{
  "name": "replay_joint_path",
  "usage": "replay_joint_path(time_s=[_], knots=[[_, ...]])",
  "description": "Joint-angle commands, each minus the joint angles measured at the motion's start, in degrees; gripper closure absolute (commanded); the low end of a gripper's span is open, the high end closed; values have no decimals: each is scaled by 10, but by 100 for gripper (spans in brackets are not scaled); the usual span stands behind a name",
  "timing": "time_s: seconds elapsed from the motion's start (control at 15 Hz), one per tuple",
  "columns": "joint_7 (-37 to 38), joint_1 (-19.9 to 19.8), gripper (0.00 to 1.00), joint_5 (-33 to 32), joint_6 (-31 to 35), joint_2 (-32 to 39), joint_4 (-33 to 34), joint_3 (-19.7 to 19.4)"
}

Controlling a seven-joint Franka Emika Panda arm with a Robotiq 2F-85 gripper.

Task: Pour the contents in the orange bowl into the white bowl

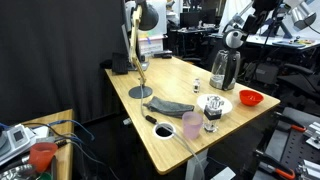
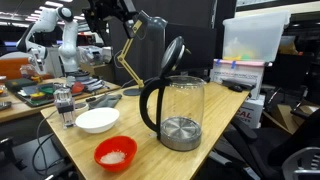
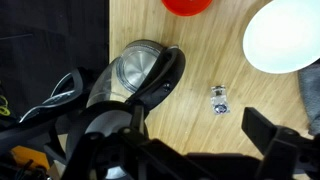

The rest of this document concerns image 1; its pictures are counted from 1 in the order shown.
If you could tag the orange plastic bowl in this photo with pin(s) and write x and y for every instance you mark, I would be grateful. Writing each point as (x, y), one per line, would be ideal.
(251, 103)

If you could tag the white shallow bowl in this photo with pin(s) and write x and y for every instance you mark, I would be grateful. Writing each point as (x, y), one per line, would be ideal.
(227, 106)

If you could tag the grey folded cloth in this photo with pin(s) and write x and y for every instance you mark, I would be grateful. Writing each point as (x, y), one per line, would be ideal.
(170, 107)

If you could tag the black remote control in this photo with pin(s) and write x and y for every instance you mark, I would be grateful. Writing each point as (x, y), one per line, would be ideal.
(162, 54)

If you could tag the small glass bottle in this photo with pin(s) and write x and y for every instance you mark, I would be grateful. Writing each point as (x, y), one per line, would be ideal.
(196, 86)

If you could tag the white labelled cardboard box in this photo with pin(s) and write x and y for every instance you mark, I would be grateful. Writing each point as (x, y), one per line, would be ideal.
(150, 45)

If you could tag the black speaker box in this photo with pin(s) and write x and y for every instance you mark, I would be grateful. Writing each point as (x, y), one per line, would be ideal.
(119, 63)

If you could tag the pink translucent plastic cup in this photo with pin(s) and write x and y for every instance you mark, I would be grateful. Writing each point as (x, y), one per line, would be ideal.
(192, 128)

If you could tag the clear acrylic pepper grinder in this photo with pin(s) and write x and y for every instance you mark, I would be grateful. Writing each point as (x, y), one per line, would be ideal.
(212, 115)

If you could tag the glass electric kettle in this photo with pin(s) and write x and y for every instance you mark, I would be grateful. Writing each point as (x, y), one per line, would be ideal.
(230, 66)

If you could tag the black background monitor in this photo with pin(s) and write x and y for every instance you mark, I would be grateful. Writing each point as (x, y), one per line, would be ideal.
(198, 18)

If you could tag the white table leg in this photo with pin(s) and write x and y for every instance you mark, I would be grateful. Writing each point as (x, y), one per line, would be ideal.
(191, 168)

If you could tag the white paper sheet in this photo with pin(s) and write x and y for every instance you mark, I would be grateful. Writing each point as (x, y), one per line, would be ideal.
(223, 174)

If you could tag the wooden side table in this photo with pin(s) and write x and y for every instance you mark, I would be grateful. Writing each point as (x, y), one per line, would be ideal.
(65, 156)

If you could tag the orange plastic cup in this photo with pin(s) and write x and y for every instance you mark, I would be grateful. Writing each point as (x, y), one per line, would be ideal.
(42, 156)

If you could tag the black office chair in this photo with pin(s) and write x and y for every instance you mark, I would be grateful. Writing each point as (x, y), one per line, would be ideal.
(296, 80)

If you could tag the black perforated board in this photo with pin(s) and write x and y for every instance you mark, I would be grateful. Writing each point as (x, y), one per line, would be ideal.
(293, 150)

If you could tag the white electronic device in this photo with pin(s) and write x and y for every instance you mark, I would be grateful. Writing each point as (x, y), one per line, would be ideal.
(16, 138)

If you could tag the silver spotlight lamp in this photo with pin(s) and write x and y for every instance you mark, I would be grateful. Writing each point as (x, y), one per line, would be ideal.
(303, 16)

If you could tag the silver aluminium bracket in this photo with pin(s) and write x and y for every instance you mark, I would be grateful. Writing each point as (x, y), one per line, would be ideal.
(310, 170)
(313, 135)

